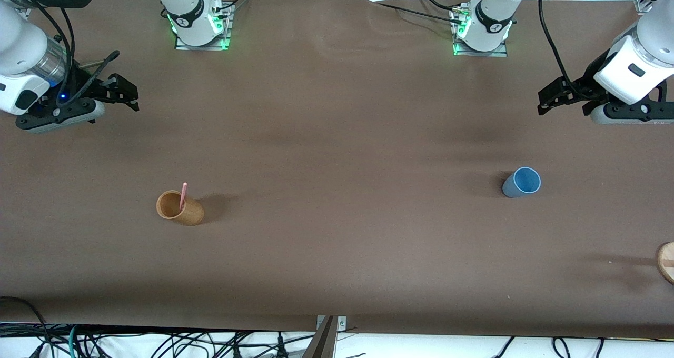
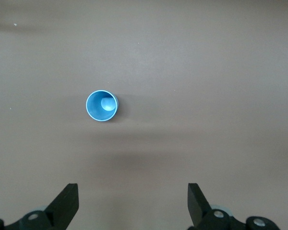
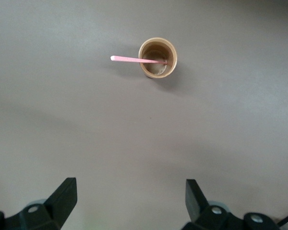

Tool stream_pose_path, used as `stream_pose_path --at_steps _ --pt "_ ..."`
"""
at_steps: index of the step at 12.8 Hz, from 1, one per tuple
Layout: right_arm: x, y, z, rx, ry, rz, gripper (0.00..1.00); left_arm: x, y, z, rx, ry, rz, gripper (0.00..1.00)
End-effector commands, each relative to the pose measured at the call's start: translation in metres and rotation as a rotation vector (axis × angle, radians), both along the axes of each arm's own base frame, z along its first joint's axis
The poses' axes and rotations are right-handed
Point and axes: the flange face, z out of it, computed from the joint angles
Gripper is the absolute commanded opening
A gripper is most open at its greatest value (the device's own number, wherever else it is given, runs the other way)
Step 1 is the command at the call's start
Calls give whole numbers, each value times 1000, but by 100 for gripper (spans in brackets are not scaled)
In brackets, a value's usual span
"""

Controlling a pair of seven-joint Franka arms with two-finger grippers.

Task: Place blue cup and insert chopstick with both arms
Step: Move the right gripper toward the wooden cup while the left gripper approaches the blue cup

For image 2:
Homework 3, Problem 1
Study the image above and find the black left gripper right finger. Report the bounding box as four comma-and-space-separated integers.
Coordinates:
186, 183, 279, 230

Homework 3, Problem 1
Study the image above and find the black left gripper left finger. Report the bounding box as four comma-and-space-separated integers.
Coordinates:
0, 183, 80, 230

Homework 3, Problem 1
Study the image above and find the blue plastic cup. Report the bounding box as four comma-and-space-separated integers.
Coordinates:
85, 90, 120, 122

